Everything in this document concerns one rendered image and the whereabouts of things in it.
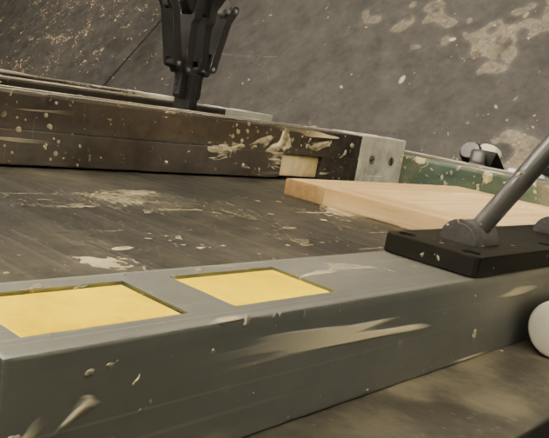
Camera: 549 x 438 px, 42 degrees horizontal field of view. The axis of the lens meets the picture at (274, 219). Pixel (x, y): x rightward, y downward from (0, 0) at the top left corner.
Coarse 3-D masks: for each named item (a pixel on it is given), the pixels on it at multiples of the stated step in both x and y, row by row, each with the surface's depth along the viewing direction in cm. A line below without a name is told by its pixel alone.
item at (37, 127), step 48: (0, 96) 65; (48, 96) 68; (0, 144) 66; (48, 144) 69; (96, 144) 73; (144, 144) 78; (192, 144) 83; (240, 144) 89; (288, 144) 96; (336, 144) 103; (384, 144) 112
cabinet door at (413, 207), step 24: (288, 192) 81; (312, 192) 79; (336, 192) 76; (360, 192) 79; (384, 192) 85; (408, 192) 90; (432, 192) 94; (456, 192) 100; (480, 192) 107; (384, 216) 72; (408, 216) 71; (432, 216) 69; (456, 216) 72; (504, 216) 82; (528, 216) 87
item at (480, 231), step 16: (544, 144) 33; (528, 160) 34; (544, 160) 33; (512, 176) 34; (528, 176) 34; (512, 192) 34; (496, 208) 35; (448, 224) 36; (464, 224) 35; (480, 224) 35; (496, 224) 35; (464, 240) 35; (480, 240) 35; (496, 240) 36
